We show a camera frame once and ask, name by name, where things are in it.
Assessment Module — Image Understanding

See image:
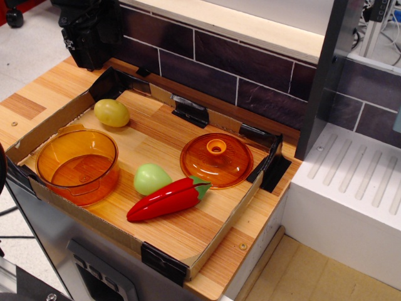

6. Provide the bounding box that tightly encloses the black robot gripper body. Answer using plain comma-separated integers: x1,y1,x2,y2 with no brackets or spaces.
51,0,123,71

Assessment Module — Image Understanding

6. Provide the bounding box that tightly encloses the yellow plastic potato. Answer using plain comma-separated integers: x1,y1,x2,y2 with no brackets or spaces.
94,99,130,127

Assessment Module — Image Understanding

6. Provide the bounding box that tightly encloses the orange transparent pot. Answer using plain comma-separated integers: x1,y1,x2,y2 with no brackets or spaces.
36,124,120,207

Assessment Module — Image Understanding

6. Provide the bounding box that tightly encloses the orange transparent pot lid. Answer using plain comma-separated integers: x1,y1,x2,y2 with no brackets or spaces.
180,133,253,189

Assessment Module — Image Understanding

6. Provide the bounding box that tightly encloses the cardboard fence with black tape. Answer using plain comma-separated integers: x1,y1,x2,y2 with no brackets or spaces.
1,63,300,299

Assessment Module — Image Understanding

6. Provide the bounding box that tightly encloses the light green plastic fruit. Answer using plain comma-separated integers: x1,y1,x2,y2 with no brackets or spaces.
133,163,172,196

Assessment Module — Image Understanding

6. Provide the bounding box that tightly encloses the red plastic chili pepper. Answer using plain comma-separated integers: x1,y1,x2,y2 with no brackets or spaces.
127,176,212,222

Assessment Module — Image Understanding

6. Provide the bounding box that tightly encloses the toy stove front panel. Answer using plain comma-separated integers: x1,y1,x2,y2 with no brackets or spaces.
6,180,197,300

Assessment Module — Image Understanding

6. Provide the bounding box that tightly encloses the white dish drainer sink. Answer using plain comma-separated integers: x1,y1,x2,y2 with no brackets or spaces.
282,124,400,288

